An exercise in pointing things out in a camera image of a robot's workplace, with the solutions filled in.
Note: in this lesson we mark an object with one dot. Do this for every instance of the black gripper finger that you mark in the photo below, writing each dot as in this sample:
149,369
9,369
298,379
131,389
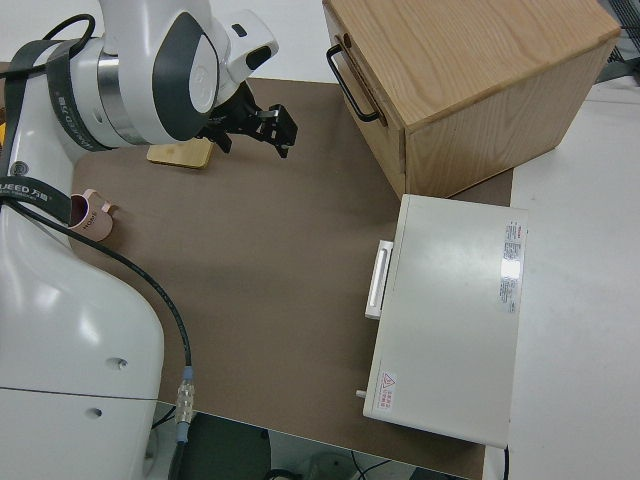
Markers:
280,127
221,140

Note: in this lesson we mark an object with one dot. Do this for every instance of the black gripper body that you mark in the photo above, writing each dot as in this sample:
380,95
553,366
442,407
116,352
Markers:
235,117

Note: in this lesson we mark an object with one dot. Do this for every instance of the pink mug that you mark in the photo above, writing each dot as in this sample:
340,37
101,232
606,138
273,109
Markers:
95,225

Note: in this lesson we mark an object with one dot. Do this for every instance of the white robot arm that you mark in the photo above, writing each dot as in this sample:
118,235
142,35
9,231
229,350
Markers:
50,325

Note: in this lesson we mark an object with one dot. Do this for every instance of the wooden mug rack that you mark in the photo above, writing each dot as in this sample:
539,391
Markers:
180,154

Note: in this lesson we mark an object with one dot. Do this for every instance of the brown table mat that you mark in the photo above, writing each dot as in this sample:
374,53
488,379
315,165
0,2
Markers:
250,250

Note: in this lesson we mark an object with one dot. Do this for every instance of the wooden cabinet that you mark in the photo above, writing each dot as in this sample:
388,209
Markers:
475,75

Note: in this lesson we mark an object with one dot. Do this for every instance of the white toaster oven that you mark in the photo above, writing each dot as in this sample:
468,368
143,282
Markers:
450,310

